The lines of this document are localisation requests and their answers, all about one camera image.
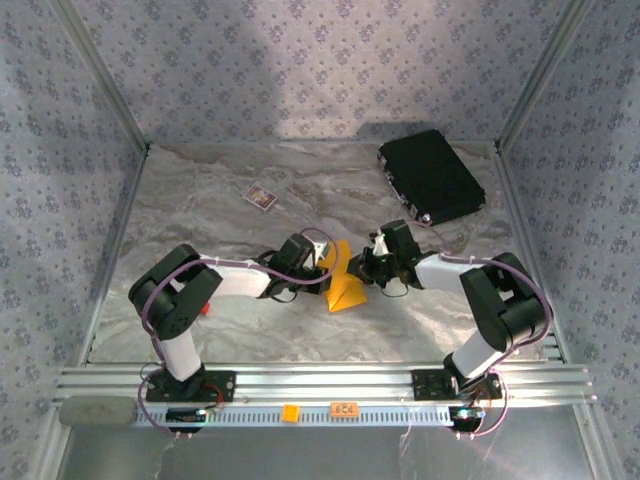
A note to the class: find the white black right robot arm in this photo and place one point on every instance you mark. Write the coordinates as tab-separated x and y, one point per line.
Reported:
440	272

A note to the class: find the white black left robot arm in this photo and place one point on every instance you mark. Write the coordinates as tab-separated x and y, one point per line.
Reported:
240	280

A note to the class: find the small printed card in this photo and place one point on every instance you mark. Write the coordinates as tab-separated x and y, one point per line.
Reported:
260	196

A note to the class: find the black hard case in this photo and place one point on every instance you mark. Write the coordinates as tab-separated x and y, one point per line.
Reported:
435	175

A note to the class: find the small red block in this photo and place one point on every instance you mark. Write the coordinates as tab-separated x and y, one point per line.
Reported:
207	310

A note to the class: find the orange number label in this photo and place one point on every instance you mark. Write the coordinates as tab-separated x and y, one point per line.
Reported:
344	409

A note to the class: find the small circuit board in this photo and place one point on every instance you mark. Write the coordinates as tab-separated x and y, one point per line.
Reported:
182	415
465	414

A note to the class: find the aluminium side rail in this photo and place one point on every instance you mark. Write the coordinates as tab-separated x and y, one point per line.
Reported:
129	200
515	200

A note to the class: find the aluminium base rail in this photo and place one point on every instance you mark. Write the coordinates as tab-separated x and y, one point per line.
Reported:
325	382

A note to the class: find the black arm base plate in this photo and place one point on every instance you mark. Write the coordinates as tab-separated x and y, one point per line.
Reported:
425	385
225	387

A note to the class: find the small orange block on rail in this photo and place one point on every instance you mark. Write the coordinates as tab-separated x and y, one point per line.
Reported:
290	414

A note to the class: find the aluminium frame post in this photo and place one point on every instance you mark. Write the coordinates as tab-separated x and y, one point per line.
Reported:
541	75
106	75

